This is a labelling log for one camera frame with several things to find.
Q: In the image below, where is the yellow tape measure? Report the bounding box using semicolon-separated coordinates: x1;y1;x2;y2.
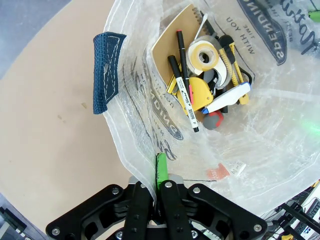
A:
165;75;215;117

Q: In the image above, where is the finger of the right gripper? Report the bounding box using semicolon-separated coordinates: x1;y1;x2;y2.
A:
307;9;320;24

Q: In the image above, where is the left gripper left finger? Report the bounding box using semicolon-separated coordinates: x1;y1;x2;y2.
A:
45;175;156;240

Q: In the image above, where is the yellow black utility knife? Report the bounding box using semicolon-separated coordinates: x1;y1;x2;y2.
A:
218;34;251;106

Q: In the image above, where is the white power strip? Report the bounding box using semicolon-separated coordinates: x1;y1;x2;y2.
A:
291;189;320;240

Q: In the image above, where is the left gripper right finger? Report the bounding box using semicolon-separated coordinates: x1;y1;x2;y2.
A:
155;152;269;240

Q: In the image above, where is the black pen red tip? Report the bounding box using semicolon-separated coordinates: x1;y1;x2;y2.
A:
175;29;195;105

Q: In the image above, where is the white marker black cap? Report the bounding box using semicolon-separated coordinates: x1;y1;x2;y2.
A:
167;55;201;134

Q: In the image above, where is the orange paper tag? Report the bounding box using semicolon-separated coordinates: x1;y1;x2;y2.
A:
205;162;231;180

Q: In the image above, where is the white blue correction tape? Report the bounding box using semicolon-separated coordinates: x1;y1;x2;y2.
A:
201;82;252;116

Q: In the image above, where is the clear tape dispenser with roll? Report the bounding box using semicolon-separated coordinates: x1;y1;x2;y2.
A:
186;34;235;90

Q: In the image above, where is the brown spiral notebook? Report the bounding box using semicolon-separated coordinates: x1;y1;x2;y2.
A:
150;3;209;99

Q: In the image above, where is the white paper tag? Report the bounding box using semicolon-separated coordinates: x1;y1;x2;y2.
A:
230;161;247;177

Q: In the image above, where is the grey red grip tool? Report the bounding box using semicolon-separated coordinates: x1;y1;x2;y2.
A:
202;110;225;131

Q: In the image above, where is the white plastic stick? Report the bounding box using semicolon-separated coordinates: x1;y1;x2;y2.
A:
193;12;209;41

